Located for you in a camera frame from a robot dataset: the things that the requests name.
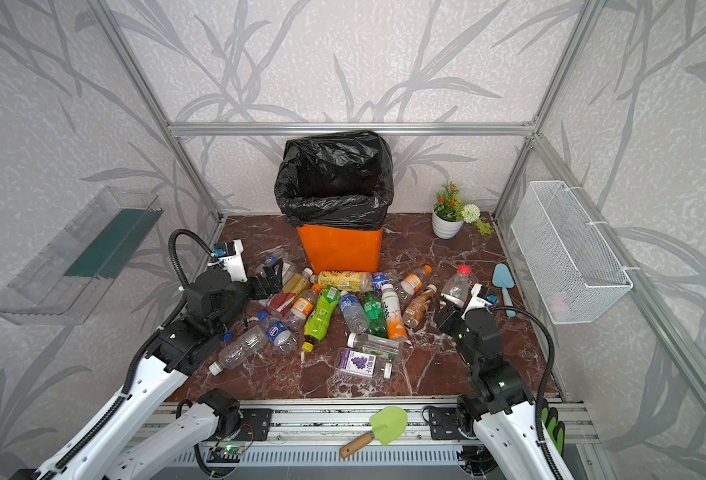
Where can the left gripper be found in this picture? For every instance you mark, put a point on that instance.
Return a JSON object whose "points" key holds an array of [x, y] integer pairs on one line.
{"points": [[257, 280]]}

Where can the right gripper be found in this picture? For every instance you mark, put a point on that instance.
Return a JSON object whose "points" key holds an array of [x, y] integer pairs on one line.
{"points": [[453, 313]]}

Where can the blue label crushed bottle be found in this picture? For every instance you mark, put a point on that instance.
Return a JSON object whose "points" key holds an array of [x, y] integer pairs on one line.
{"points": [[278, 262]]}

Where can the red label water bottle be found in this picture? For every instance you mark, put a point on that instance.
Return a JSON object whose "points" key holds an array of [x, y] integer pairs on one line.
{"points": [[456, 290]]}

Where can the brown tea bottle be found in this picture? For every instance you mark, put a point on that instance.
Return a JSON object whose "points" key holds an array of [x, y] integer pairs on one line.
{"points": [[415, 312]]}

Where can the green label juice bottle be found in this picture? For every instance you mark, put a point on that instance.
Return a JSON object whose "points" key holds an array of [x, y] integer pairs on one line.
{"points": [[316, 326]]}

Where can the clear bottle green label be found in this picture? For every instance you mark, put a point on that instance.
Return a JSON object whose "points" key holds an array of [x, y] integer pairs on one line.
{"points": [[375, 345]]}

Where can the blue label water bottle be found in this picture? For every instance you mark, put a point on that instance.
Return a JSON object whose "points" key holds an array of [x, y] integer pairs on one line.
{"points": [[353, 313]]}

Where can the purple grape juice bottle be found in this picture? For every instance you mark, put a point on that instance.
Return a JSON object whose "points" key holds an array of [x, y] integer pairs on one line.
{"points": [[364, 365]]}

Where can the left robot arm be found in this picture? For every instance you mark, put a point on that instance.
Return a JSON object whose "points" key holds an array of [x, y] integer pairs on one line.
{"points": [[216, 290]]}

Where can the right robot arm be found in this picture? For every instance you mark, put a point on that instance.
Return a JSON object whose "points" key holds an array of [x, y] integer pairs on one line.
{"points": [[519, 433]]}

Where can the orange trash bin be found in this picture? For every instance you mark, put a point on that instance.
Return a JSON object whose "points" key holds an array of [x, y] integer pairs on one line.
{"points": [[336, 249]]}

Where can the black bin liner bag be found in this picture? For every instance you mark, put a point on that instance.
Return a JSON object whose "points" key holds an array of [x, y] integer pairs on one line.
{"points": [[338, 180]]}

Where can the red yellow tea bottle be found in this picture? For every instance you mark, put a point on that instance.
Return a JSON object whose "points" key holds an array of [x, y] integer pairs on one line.
{"points": [[296, 284]]}

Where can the orange label clear bottle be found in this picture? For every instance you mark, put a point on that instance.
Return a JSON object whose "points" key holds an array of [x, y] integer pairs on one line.
{"points": [[302, 307]]}

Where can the orange cap clear bottle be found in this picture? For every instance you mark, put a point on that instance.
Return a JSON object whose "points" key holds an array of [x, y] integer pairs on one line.
{"points": [[415, 280]]}

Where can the white orange drink bottle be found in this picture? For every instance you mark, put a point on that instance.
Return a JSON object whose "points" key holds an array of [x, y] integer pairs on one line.
{"points": [[392, 311]]}

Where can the pepsi label clear bottle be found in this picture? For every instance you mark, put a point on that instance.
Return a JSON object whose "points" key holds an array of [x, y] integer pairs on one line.
{"points": [[279, 335]]}

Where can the clear bottle white cap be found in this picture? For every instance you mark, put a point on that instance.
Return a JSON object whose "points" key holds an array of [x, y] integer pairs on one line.
{"points": [[234, 354]]}

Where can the teal silicone spatula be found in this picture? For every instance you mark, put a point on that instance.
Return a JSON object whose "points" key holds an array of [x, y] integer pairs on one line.
{"points": [[502, 279]]}

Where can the green sprite bottle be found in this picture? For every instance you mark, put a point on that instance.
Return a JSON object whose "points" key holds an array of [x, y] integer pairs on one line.
{"points": [[374, 312]]}

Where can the small pepsi bottle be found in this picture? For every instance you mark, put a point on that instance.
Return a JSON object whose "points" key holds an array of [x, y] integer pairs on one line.
{"points": [[381, 278]]}

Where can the yellow label tea bottle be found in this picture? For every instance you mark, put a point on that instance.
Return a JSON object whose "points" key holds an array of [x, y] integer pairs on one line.
{"points": [[351, 281]]}

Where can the white potted artificial flowers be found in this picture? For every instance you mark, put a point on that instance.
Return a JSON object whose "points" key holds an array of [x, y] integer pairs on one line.
{"points": [[450, 213]]}

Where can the green garden trowel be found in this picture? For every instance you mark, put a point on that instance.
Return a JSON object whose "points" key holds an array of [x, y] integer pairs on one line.
{"points": [[386, 426]]}

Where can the green work glove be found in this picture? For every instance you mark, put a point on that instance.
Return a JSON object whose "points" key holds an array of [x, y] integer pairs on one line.
{"points": [[555, 427]]}

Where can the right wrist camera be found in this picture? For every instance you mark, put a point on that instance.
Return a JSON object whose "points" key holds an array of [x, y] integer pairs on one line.
{"points": [[480, 297]]}

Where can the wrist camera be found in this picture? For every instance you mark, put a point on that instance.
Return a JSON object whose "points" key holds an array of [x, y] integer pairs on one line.
{"points": [[228, 256], [480, 297]]}

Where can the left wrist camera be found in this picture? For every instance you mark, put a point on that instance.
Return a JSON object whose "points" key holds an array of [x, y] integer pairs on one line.
{"points": [[228, 256]]}

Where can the white wire mesh basket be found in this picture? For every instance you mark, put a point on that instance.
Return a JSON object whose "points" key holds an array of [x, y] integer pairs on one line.
{"points": [[576, 272]]}

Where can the clear acrylic wall shelf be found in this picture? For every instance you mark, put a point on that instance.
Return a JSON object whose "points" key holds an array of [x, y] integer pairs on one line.
{"points": [[64, 283]]}

